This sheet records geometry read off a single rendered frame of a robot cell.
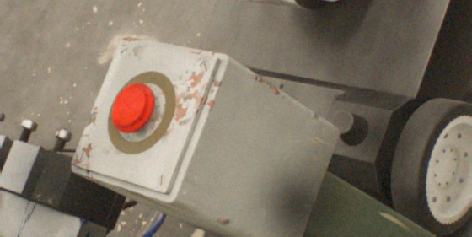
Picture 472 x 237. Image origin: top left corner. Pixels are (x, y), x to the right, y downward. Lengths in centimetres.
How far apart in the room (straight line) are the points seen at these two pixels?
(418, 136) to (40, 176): 63
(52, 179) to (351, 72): 70
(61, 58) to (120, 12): 18
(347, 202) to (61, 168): 30
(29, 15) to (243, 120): 176
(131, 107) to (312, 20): 99
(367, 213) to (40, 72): 150
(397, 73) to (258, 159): 83
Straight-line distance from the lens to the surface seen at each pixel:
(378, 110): 161
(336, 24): 176
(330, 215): 100
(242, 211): 85
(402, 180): 158
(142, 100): 82
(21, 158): 118
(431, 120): 158
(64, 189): 112
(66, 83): 238
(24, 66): 250
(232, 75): 82
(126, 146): 83
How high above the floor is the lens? 151
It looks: 46 degrees down
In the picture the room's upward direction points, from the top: 60 degrees counter-clockwise
